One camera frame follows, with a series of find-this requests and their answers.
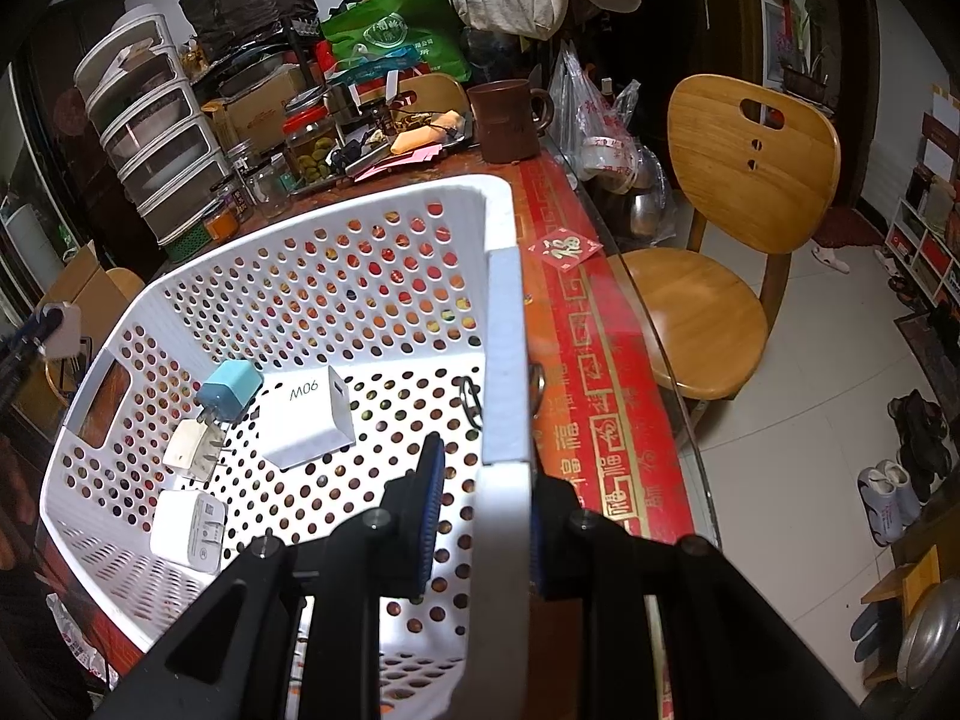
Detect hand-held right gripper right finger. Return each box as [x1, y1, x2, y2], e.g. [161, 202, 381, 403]
[527, 465, 863, 720]

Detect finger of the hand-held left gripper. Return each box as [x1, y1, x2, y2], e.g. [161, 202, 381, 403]
[0, 311, 65, 421]

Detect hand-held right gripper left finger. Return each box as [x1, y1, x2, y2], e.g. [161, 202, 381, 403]
[94, 433, 449, 720]

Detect small white charger plug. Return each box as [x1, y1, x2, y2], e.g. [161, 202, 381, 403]
[37, 301, 83, 359]

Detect large white charger block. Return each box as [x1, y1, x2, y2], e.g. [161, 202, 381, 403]
[255, 369, 356, 470]

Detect white perforated plastic basket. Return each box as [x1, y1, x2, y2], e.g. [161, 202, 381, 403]
[34, 174, 541, 720]

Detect cream charger plug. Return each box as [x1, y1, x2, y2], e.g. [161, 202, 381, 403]
[161, 416, 226, 481]

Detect light blue charger plug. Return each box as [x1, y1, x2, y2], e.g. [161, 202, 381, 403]
[196, 360, 260, 425]

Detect white labelled charger plug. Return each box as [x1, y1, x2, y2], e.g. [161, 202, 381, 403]
[148, 490, 228, 578]

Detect open cardboard box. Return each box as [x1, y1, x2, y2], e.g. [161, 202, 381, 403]
[34, 240, 113, 338]

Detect red printed tablecloth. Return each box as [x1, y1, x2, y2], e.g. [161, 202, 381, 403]
[30, 142, 695, 691]

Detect small orange jar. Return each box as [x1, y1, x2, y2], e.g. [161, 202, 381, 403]
[202, 202, 241, 241]

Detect clear stacked drawer organizer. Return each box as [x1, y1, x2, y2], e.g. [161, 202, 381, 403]
[73, 6, 233, 263]

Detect red diamond card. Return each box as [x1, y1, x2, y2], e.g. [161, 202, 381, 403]
[531, 231, 605, 271]

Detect small glass jar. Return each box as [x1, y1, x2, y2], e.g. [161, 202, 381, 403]
[247, 157, 293, 218]
[225, 142, 256, 188]

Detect pair of blue slippers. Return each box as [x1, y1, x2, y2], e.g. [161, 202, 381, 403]
[851, 600, 901, 665]

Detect brown cardboard box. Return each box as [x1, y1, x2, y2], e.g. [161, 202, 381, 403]
[206, 64, 316, 155]

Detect pair of white slippers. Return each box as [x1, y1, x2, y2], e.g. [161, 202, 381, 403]
[857, 461, 927, 547]

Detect metal pot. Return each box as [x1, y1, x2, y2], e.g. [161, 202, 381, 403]
[626, 150, 680, 241]

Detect red lid glass jar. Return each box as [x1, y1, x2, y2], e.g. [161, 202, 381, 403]
[281, 101, 342, 185]

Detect cluttered metal tray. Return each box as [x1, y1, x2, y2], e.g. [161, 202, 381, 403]
[330, 109, 475, 181]

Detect pair of black shoes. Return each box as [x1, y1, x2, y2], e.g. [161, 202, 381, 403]
[887, 388, 953, 481]

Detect metal basin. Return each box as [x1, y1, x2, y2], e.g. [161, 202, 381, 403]
[896, 579, 960, 691]

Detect white slipper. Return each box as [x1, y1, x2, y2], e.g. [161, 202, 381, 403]
[811, 240, 852, 275]

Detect brown ceramic mug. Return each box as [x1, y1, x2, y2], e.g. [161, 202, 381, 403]
[466, 79, 556, 164]

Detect black plastic bag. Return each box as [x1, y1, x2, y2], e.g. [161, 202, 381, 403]
[178, 0, 322, 61]

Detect clear printed plastic bag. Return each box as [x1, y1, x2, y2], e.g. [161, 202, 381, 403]
[551, 41, 646, 181]

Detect red doormat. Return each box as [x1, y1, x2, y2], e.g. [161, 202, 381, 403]
[814, 206, 886, 248]

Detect green shopping bag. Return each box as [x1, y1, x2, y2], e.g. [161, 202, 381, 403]
[321, 0, 473, 83]

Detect white storage shelf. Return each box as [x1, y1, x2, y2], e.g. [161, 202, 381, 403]
[881, 82, 960, 308]

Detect potted plant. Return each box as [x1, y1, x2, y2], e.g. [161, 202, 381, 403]
[780, 0, 837, 98]

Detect black hair tie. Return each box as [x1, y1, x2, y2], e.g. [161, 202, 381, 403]
[456, 376, 485, 432]

